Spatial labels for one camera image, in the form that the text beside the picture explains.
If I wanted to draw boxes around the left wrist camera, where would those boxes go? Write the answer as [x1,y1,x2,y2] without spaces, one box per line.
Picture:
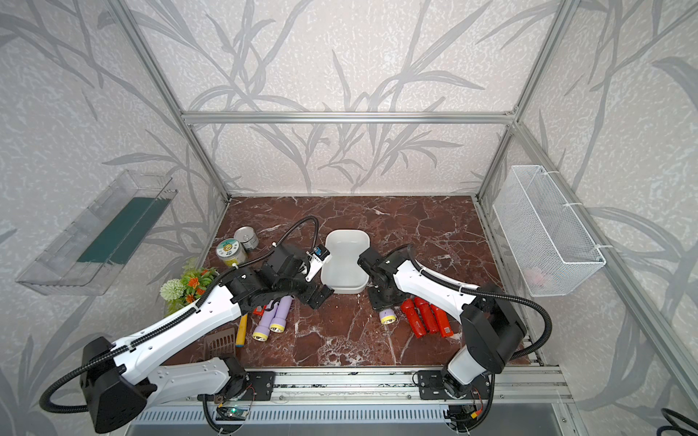
[305,243,332,282]

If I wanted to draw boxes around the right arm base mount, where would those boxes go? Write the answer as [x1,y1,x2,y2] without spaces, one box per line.
[414,370,494,401]

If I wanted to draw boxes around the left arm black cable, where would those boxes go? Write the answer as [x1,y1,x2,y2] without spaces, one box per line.
[39,215,321,414]

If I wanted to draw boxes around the white wire mesh basket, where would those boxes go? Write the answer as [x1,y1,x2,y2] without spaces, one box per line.
[494,165,606,297]

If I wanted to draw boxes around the artificial flower plant pot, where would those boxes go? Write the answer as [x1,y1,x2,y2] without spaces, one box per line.
[159,259,218,315]

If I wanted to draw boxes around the purple flashlight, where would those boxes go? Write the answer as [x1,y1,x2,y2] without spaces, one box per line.
[379,308,397,325]
[270,295,294,334]
[252,301,278,342]

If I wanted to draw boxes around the white plastic storage box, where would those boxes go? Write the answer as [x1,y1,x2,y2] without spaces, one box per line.
[321,229,371,294]

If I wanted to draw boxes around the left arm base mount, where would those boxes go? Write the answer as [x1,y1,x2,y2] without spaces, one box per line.
[197,370,276,403]

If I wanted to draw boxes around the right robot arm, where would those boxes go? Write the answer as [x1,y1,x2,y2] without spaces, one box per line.
[357,247,526,390]

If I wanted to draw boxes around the yellow toy shovel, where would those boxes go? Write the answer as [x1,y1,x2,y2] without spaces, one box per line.
[234,314,248,348]

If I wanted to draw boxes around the silver round tin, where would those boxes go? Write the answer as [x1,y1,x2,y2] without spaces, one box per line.
[234,226,259,252]

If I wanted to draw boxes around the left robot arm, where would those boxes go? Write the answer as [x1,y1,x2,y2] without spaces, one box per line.
[80,245,332,433]

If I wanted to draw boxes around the pink object in basket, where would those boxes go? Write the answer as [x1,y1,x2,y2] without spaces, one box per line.
[523,267,550,288]

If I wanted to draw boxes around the green label round tin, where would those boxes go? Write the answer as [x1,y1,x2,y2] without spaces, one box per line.
[216,238,247,267]

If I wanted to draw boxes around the brown plastic comb grid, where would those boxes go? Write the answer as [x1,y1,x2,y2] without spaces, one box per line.
[205,327,236,360]

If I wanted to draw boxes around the clear acrylic wall shelf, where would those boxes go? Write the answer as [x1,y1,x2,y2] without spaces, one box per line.
[16,170,177,296]

